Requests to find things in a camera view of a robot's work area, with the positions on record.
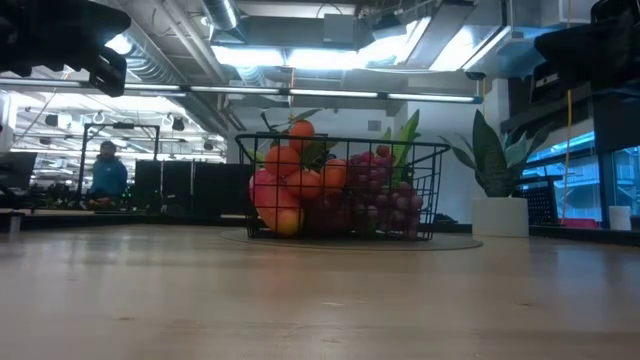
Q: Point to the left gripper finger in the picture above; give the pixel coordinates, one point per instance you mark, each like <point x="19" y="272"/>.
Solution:
<point x="107" y="72"/>

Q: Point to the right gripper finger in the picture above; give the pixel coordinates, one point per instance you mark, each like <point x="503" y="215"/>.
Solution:
<point x="545" y="90"/>

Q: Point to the tangerine cluster with leaves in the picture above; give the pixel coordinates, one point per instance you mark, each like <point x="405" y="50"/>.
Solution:
<point x="332" y="176"/>
<point x="301" y="131"/>

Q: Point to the red orange mango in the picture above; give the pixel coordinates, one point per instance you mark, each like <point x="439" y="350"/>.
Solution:
<point x="280" y="215"/>

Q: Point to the person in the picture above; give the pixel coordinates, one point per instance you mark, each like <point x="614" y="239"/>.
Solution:
<point x="107" y="177"/>

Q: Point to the black perforated cart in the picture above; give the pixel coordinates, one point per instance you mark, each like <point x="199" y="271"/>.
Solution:
<point x="540" y="205"/>

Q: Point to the dark monitor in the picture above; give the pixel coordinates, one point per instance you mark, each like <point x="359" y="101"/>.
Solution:
<point x="17" y="170"/>

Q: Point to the snake plant in white pot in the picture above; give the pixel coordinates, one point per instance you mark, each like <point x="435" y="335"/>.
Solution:
<point x="500" y="217"/>

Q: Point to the red flat box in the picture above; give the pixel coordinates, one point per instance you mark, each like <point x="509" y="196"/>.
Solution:
<point x="580" y="223"/>

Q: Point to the white cylinder cup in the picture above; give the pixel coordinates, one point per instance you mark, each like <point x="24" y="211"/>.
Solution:
<point x="620" y="218"/>

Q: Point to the black cabinet row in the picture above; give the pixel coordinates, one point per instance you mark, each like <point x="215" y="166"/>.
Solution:
<point x="200" y="190"/>

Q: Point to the small black object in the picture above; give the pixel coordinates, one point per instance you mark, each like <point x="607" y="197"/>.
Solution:
<point x="444" y="218"/>

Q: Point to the round grey mat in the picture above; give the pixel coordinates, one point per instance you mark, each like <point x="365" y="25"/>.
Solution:
<point x="450" y="243"/>

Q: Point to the long ceiling tube light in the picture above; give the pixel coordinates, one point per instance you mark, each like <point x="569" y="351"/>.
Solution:
<point x="330" y="93"/>

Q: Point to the black metal rig frame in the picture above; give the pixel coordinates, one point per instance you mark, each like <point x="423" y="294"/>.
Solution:
<point x="122" y="125"/>

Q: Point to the rectangular silver air duct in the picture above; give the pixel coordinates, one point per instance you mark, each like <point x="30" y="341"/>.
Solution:
<point x="480" y="45"/>

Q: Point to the round silver air duct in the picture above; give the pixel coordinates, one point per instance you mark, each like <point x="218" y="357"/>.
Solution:
<point x="222" y="12"/>

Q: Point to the black table frame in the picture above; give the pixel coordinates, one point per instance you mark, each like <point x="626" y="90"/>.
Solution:
<point x="150" y="222"/>

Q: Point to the grey wall vent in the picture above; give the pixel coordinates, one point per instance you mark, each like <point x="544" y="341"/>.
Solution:
<point x="374" y="125"/>

